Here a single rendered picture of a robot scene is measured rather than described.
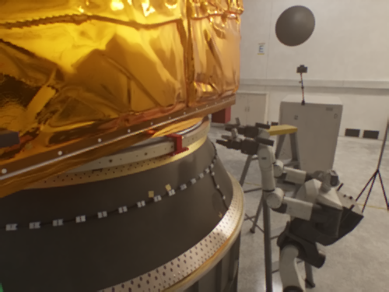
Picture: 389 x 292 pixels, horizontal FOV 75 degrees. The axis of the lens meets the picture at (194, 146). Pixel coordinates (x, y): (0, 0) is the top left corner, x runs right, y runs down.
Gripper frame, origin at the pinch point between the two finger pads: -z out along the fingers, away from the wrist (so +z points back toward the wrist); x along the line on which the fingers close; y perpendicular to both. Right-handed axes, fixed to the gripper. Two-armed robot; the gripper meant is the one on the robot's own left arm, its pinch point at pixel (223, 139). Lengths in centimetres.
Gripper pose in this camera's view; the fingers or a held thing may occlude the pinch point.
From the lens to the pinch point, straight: 142.1
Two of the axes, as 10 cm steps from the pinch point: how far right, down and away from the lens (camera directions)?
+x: 3.6, -2.8, 8.9
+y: 1.6, -9.2, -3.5
